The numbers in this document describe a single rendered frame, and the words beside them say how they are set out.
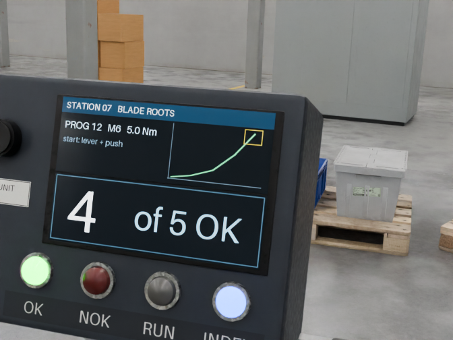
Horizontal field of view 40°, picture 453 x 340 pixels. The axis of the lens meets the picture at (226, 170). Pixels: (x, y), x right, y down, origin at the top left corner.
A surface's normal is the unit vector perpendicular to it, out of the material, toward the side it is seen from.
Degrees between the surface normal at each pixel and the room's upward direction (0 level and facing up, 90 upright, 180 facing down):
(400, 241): 90
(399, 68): 90
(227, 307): 80
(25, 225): 75
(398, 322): 0
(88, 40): 90
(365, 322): 0
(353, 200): 95
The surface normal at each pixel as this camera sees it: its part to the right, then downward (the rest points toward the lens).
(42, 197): -0.25, -0.03
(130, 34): 0.91, 0.13
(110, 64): -0.36, 0.22
